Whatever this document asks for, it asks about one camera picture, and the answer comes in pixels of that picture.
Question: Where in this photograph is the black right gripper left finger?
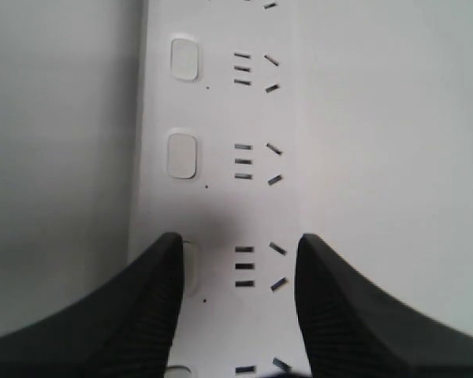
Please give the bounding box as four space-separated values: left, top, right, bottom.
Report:
0 232 183 377

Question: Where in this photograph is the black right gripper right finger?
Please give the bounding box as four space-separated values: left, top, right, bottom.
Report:
294 234 473 377

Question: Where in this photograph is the white five-outlet power strip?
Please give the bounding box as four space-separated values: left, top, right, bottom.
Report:
128 1 310 377

